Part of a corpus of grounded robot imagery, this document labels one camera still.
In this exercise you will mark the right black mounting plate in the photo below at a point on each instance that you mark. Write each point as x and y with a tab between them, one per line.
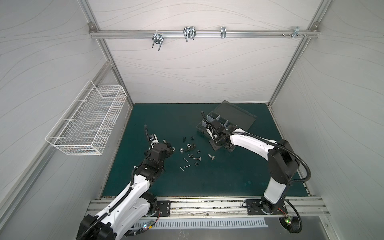
258	207

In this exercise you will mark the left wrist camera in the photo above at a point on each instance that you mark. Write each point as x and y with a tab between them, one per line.
153	140

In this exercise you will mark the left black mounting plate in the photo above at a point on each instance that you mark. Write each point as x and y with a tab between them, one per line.
159	209

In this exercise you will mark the white slotted cable duct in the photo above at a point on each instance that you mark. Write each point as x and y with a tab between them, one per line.
217	223

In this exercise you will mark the horizontal aluminium top rail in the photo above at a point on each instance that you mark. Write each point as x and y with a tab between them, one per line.
201	34

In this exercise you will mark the black mounting plate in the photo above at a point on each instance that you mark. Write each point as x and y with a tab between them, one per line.
258	207
159	209

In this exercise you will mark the middle metal U-bolt clamp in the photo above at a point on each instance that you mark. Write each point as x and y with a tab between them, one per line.
189	33

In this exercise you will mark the small metal bracket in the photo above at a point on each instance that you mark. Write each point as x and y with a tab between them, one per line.
223	32

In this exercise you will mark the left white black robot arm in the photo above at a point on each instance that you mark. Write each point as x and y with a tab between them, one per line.
117	219

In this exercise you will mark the left metal U-bolt clamp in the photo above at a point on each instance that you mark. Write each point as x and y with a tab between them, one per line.
157	39

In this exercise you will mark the clear plastic compartment organizer box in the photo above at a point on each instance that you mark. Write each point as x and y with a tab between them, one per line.
227	114

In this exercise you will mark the green table mat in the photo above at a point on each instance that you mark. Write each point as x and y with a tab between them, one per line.
239	173

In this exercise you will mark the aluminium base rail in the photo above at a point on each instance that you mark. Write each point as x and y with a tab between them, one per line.
235	207

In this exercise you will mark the metal u-bolt clamp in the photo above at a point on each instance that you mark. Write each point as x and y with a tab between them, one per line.
157	39
189	33

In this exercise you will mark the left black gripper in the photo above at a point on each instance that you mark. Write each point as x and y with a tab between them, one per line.
167	153

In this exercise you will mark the white wire basket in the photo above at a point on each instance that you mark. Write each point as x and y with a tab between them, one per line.
85	127

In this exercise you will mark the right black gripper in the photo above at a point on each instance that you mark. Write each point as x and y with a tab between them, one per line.
216	135

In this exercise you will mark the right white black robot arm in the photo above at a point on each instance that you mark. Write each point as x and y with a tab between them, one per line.
285	166

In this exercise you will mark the right metal bracket with bolts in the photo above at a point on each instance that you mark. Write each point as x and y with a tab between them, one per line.
295	34

